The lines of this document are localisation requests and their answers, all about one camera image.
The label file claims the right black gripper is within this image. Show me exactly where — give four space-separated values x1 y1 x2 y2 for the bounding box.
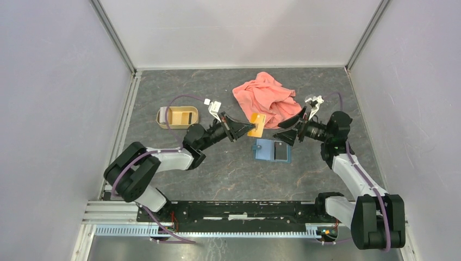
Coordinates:
272 106 331 147

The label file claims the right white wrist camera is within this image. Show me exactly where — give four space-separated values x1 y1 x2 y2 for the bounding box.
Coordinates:
304 95 324 121

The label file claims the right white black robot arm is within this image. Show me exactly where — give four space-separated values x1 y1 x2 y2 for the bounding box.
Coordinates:
274 108 406 251

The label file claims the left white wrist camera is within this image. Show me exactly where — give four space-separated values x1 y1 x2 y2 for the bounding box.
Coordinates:
204 98 221 122

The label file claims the blue card holder wallet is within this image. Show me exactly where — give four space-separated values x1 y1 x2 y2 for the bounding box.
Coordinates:
252 139 291 163

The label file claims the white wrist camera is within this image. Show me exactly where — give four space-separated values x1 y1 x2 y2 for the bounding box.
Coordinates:
304 95 324 121
204 98 221 122

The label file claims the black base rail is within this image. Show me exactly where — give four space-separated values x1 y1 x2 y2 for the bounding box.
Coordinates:
135 200 352 234

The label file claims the grey card stack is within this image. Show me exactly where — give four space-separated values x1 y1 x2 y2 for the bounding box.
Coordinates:
157 107 170 125

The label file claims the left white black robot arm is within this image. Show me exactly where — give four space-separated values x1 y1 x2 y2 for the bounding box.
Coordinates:
103 113 256 222

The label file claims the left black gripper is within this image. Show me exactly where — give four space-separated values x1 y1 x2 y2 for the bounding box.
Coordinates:
198 111 256 151

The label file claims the beige oval tray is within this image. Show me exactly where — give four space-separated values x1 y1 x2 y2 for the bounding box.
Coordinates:
156 106 199 129

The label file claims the purple cable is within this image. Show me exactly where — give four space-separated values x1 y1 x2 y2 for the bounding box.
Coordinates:
322 91 392 253
110 94 206 246

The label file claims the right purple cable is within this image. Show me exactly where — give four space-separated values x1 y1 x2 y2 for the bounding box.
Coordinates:
322 91 392 253

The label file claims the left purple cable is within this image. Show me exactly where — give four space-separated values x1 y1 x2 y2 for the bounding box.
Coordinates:
110 94 206 246

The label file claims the white slotted cable duct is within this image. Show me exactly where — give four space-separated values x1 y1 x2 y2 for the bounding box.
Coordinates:
94 224 336 239

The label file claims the pink crumpled cloth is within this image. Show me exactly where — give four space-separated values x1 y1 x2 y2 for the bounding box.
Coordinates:
232 72 302 129

